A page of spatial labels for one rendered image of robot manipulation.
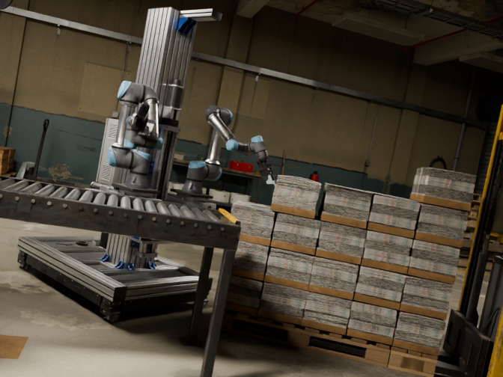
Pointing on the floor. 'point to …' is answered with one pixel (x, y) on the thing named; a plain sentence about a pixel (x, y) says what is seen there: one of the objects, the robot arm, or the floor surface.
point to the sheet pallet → (7, 161)
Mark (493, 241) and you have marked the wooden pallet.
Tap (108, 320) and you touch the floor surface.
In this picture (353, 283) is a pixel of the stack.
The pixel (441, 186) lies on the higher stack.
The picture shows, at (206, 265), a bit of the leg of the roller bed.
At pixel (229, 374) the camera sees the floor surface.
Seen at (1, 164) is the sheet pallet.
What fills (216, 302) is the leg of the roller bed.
